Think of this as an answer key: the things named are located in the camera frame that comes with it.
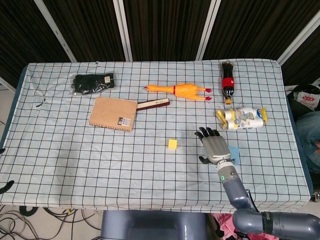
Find pink cloth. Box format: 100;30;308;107
214;212;242;240

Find brown spiral notebook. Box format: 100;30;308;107
88;96;138;133

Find person in blue jeans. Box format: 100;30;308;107
295;109;320;176

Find large blue foam cube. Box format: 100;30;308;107
228;145;242;166

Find pack of white rolls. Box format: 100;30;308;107
216;106;269;131

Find small black white cord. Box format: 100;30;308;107
33;89;48;110

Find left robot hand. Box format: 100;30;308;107
0;148;15;195

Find black gloves in plastic bag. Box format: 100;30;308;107
69;71;116;96

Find white frame post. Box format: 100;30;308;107
195;0;221;61
33;0;77;63
276;9;320;66
112;0;133;62

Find grey robot torso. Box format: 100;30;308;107
99;209;209;240

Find checked light blue tablecloth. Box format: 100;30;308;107
0;58;312;211

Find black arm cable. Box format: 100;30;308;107
245;189;261;213

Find white bag red print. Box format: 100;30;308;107
285;83;320;113

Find cola bottle red label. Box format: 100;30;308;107
220;60;236;105

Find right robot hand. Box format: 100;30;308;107
194;126;233;166

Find yellow rubber chicken toy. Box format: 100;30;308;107
144;83;213;102

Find tangled floor cables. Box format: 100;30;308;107
0;206;104;240

